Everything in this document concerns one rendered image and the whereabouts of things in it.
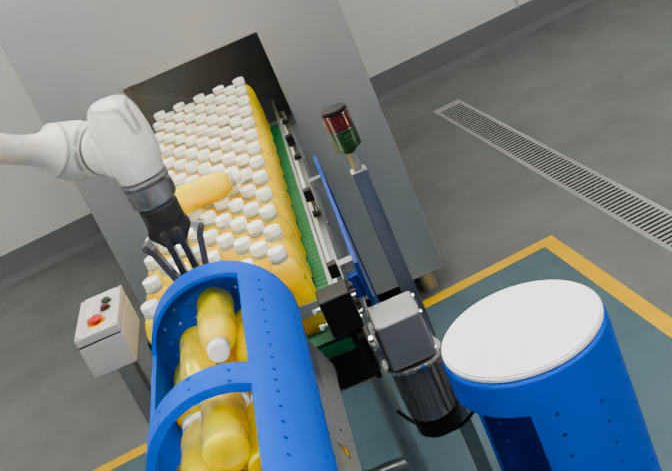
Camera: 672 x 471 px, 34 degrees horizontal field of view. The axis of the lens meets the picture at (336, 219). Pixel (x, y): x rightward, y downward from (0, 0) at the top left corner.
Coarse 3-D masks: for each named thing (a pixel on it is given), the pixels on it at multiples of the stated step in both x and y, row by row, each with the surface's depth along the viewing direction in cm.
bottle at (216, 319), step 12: (216, 288) 204; (204, 300) 201; (216, 300) 199; (228, 300) 202; (204, 312) 196; (216, 312) 195; (228, 312) 197; (204, 324) 192; (216, 324) 191; (228, 324) 192; (204, 336) 191; (216, 336) 189; (228, 336) 191; (204, 348) 191
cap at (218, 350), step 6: (210, 342) 189; (216, 342) 187; (222, 342) 188; (210, 348) 187; (216, 348) 188; (222, 348) 188; (228, 348) 188; (210, 354) 188; (216, 354) 188; (222, 354) 188; (228, 354) 188; (216, 360) 188; (222, 360) 188
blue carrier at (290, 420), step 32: (192, 288) 206; (256, 288) 196; (160, 320) 207; (192, 320) 208; (256, 320) 183; (288, 320) 191; (160, 352) 209; (256, 352) 172; (288, 352) 178; (160, 384) 199; (192, 384) 165; (224, 384) 162; (256, 384) 162; (288, 384) 166; (160, 416) 165; (256, 416) 154; (288, 416) 157; (320, 416) 167; (160, 448) 180; (288, 448) 148; (320, 448) 155
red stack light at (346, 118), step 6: (342, 114) 247; (348, 114) 249; (324, 120) 248; (330, 120) 247; (336, 120) 247; (342, 120) 248; (348, 120) 249; (330, 126) 248; (336, 126) 248; (342, 126) 248; (348, 126) 249; (330, 132) 249; (336, 132) 248
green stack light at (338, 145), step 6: (354, 126) 251; (342, 132) 248; (348, 132) 249; (354, 132) 250; (330, 138) 251; (336, 138) 249; (342, 138) 249; (348, 138) 249; (354, 138) 250; (336, 144) 250; (342, 144) 250; (348, 144) 250; (354, 144) 250; (336, 150) 252; (342, 150) 250; (348, 150) 250
